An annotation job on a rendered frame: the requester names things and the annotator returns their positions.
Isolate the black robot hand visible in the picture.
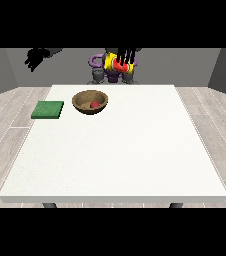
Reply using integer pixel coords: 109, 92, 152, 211
24, 48, 51, 73
116, 48, 143, 66

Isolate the yellow cup with melon print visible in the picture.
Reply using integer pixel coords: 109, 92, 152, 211
103, 51, 135, 75

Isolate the green square pad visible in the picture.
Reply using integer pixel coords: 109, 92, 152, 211
30, 100, 65, 120

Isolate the brown wooden bowl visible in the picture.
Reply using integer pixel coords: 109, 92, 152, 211
71, 89, 109, 116

